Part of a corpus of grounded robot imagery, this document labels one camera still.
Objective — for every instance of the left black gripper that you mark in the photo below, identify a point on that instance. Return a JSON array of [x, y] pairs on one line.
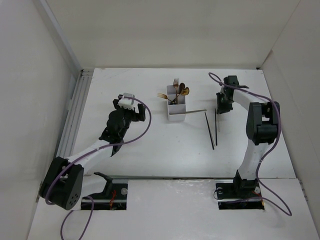
[[136, 117]]

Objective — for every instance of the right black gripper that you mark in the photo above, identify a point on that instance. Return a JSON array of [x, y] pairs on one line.
[[221, 108]]

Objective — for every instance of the dark grey chopstick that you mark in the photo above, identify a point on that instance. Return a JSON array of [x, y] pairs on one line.
[[216, 127], [210, 132]]

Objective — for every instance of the gold spoon green handle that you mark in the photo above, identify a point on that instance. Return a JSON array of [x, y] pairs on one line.
[[185, 92]]

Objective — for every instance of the gold fork green handle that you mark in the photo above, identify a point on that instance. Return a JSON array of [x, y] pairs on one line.
[[164, 96]]

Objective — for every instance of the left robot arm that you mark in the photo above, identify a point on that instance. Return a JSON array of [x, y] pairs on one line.
[[63, 182]]

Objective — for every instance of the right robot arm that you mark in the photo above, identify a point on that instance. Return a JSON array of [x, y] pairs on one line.
[[262, 129]]

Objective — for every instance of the white three-compartment utensil holder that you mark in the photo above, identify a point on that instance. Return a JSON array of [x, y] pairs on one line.
[[175, 112]]

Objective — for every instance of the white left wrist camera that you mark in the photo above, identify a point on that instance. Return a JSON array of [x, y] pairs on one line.
[[126, 101]]

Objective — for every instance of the aluminium frame rail left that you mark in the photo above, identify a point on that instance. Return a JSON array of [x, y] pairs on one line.
[[73, 115]]

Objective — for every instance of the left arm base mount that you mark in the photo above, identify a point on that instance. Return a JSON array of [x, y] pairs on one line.
[[102, 192]]

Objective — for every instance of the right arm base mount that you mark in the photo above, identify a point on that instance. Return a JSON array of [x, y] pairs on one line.
[[230, 198]]

